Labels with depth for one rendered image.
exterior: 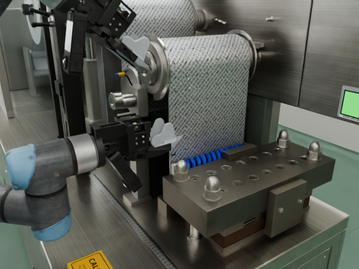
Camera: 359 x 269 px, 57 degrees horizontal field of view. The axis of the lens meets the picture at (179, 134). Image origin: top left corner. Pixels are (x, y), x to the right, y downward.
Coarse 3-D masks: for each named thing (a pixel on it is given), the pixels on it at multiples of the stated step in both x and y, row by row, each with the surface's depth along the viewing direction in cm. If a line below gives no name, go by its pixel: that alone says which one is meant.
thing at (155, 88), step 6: (150, 42) 71; (150, 48) 72; (156, 48) 70; (156, 54) 70; (156, 60) 71; (162, 60) 69; (162, 66) 69; (162, 72) 70; (162, 78) 70; (156, 84) 73; (162, 84) 71; (150, 90) 76; (156, 90) 73
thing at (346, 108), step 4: (348, 92) 70; (352, 92) 70; (348, 96) 71; (352, 96) 70; (356, 96) 69; (344, 100) 72; (348, 100) 71; (352, 100) 70; (356, 100) 69; (344, 104) 72; (348, 104) 71; (352, 104) 70; (356, 104) 69; (344, 108) 72; (348, 108) 71; (352, 108) 70; (356, 108) 70; (344, 112) 72; (348, 112) 71; (352, 112) 71; (356, 112) 70; (356, 116) 70
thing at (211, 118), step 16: (176, 96) 73; (192, 96) 75; (208, 96) 78; (224, 96) 81; (240, 96) 84; (176, 112) 74; (192, 112) 77; (208, 112) 79; (224, 112) 82; (240, 112) 86; (176, 128) 76; (192, 128) 78; (208, 128) 81; (224, 128) 84; (240, 128) 87; (192, 144) 80; (208, 144) 83; (224, 144) 86; (176, 160) 78
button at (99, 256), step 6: (96, 252) 65; (102, 252) 66; (84, 258) 64; (90, 258) 64; (96, 258) 64; (102, 258) 64; (72, 264) 63; (78, 264) 63; (84, 264) 63; (90, 264) 63; (96, 264) 63; (102, 264) 63; (108, 264) 63
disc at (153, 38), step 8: (152, 40) 72; (160, 40) 69; (160, 48) 69; (168, 56) 68; (168, 64) 68; (168, 72) 69; (168, 80) 69; (168, 88) 71; (152, 96) 77; (160, 96) 74
